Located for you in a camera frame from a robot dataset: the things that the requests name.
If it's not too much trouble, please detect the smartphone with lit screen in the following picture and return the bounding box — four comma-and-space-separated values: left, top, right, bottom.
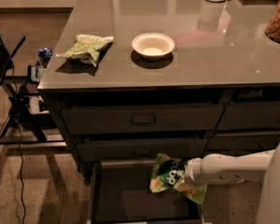
27, 65, 46, 84

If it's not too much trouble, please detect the top left drawer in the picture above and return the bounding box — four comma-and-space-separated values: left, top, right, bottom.
61, 104, 223, 134

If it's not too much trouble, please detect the middle right drawer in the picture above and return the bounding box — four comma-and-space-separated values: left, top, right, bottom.
203, 131, 280, 156

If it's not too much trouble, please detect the top right drawer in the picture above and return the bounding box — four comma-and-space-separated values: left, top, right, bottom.
217, 101, 280, 131

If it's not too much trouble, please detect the dark grey drawer cabinet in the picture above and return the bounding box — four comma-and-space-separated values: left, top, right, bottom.
39, 0, 280, 176

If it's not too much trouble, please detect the green dang rice chip bag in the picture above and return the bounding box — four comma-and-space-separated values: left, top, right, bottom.
149, 153, 207, 204

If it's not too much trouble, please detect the open bottom left drawer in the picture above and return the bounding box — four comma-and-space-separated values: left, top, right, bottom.
87, 161, 203, 224

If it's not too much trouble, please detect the light green snack bag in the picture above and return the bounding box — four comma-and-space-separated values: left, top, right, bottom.
56, 35, 114, 66

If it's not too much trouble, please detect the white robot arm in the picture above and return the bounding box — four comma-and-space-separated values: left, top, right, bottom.
175, 143, 280, 224

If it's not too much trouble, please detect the white paper bowl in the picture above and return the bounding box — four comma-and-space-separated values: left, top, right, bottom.
132, 33, 175, 61

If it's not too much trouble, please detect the black power cable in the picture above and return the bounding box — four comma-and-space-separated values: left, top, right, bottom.
8, 56, 28, 224

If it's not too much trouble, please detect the dark peatos snack bag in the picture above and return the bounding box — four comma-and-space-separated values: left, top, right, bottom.
232, 88, 280, 103

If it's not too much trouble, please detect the middle left drawer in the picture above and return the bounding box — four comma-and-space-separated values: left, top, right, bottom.
77, 137, 207, 161

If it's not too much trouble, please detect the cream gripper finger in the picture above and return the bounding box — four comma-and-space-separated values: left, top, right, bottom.
174, 178, 192, 192

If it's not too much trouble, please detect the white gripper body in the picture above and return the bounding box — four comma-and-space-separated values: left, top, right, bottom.
185, 158, 203, 186

